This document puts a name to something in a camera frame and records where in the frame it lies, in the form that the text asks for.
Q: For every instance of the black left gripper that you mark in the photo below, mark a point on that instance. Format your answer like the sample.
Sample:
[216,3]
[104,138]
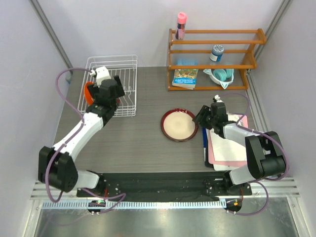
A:
[94,91]

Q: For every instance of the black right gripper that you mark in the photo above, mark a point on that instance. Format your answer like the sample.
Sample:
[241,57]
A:
[200,117]

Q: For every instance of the orange plate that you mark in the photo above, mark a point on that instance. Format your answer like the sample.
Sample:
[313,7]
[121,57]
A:
[88,97]

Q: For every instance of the large dark red plate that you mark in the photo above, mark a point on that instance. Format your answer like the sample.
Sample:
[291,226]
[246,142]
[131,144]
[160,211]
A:
[177,125]

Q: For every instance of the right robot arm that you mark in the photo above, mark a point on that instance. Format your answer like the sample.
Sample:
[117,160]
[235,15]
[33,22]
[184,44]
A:
[265,156]

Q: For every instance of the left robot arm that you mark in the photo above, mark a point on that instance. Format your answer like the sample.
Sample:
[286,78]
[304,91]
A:
[57,164]

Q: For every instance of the wooden shelf rack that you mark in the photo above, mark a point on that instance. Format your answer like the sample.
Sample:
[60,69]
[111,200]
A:
[239,48]

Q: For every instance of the blue clipboard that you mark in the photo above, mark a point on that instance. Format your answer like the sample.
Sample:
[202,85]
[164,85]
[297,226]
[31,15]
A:
[205,148]

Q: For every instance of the white Canon safety booklet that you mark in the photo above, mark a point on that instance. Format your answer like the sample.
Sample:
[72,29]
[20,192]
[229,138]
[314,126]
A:
[227,150]

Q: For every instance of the colourful book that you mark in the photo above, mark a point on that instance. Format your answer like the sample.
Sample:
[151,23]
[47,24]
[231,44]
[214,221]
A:
[185,78]

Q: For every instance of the clear plastic box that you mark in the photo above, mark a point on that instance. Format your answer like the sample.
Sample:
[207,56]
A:
[186,62]

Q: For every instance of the blue lid jar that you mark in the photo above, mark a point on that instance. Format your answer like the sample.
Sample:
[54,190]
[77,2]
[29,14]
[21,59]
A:
[216,53]

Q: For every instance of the pink cap bottle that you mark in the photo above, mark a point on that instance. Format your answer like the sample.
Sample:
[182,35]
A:
[181,21]

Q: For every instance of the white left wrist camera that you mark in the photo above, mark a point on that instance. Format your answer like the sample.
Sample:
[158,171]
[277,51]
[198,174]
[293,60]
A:
[101,74]

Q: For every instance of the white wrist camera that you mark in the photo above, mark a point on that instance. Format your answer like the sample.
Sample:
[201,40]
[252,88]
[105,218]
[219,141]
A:
[217,99]
[101,74]

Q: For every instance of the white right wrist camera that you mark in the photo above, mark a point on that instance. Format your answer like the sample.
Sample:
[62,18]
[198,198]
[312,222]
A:
[217,99]

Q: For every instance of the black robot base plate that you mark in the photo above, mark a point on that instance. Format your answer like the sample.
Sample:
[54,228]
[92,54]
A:
[168,186]

